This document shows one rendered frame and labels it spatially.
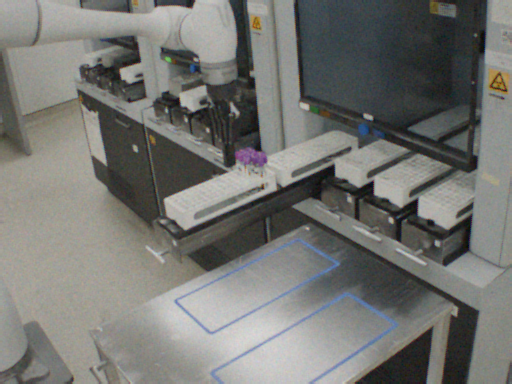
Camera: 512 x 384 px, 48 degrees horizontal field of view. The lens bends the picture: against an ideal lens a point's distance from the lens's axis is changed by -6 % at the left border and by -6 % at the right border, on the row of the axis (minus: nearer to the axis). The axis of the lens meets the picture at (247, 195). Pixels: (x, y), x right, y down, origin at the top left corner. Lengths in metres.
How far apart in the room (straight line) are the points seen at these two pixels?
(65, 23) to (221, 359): 0.72
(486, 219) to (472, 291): 0.17
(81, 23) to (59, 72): 3.84
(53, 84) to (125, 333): 3.99
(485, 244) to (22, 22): 1.14
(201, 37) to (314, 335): 0.73
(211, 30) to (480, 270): 0.86
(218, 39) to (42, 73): 3.69
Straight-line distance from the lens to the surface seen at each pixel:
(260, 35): 1.91
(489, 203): 1.46
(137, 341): 1.22
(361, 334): 1.18
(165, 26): 1.53
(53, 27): 1.23
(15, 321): 1.34
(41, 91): 5.08
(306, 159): 1.73
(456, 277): 1.49
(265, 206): 1.64
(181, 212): 1.52
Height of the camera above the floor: 1.61
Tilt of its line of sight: 29 degrees down
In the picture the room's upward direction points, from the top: 6 degrees counter-clockwise
